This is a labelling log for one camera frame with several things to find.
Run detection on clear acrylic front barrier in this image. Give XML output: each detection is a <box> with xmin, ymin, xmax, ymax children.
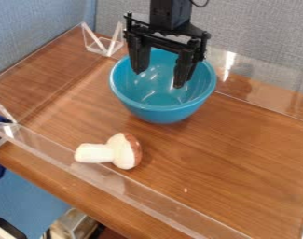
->
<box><xmin>10</xmin><ymin>124</ymin><xmax>251</xmax><ymax>239</ymax></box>

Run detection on clear acrylic barrier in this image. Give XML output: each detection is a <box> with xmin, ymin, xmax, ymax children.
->
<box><xmin>206</xmin><ymin>46</ymin><xmax>303</xmax><ymax>120</ymax></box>
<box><xmin>10</xmin><ymin>124</ymin><xmax>251</xmax><ymax>239</ymax></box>

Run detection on grey metal object below table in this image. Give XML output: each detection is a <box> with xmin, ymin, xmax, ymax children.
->
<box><xmin>42</xmin><ymin>208</ymin><xmax>98</xmax><ymax>239</ymax></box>

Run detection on blue bowl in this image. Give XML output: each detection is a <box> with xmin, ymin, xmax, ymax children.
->
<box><xmin>108</xmin><ymin>49</ymin><xmax>218</xmax><ymax>124</ymax></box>

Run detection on clear acrylic left bracket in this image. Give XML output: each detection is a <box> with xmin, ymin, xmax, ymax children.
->
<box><xmin>0</xmin><ymin>104</ymin><xmax>18</xmax><ymax>146</ymax></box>

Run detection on black object bottom left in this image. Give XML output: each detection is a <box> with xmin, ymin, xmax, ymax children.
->
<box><xmin>0</xmin><ymin>218</ymin><xmax>28</xmax><ymax>239</ymax></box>

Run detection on white brown toy mushroom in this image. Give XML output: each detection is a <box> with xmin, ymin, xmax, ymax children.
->
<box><xmin>74</xmin><ymin>133</ymin><xmax>142</xmax><ymax>170</ymax></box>

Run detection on clear acrylic corner bracket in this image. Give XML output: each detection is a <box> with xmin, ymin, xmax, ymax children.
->
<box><xmin>80</xmin><ymin>22</ymin><xmax>124</xmax><ymax>59</ymax></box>

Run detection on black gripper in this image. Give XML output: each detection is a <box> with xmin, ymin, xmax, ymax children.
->
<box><xmin>124</xmin><ymin>0</ymin><xmax>211</xmax><ymax>89</ymax></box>

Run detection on clear acrylic back barrier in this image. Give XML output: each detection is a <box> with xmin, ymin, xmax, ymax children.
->
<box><xmin>206</xmin><ymin>46</ymin><xmax>303</xmax><ymax>120</ymax></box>

